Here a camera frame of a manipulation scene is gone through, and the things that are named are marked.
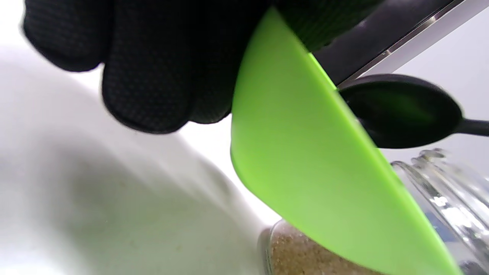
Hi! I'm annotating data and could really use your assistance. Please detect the clear glass jar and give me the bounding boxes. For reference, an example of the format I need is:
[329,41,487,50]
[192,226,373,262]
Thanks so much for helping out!
[258,148,489,275]

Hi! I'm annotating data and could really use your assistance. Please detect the person's left hand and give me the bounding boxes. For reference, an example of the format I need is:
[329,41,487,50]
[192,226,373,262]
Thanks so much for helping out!
[22,0,382,134]

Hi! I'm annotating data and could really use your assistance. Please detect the black long-handled spoon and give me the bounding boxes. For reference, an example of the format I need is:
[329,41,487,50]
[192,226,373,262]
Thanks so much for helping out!
[339,74,489,149]

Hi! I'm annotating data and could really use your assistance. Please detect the green plastic dish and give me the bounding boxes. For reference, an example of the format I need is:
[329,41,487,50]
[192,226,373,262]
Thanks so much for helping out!
[230,7,463,275]

